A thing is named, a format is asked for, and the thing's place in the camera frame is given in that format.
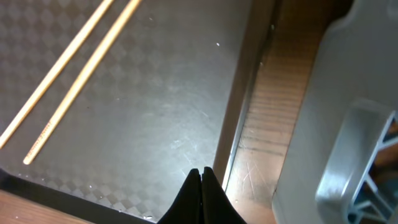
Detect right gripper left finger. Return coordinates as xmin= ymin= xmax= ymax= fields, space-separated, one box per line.
xmin=157 ymin=169 xmax=202 ymax=224

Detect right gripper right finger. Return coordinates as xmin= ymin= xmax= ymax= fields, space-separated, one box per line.
xmin=201 ymin=167 xmax=246 ymax=224

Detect grey dishwasher rack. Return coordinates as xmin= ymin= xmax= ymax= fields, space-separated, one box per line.
xmin=272 ymin=0 xmax=397 ymax=223

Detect dark brown serving tray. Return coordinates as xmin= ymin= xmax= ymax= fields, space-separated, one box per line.
xmin=1 ymin=0 xmax=274 ymax=223

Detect right wooden chopstick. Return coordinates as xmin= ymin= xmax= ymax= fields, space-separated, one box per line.
xmin=23 ymin=0 xmax=141 ymax=165

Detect wooden chopstick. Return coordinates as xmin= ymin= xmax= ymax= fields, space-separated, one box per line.
xmin=23 ymin=0 xmax=141 ymax=165
xmin=1 ymin=0 xmax=114 ymax=148

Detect left wooden chopstick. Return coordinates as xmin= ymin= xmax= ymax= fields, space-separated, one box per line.
xmin=1 ymin=0 xmax=114 ymax=148

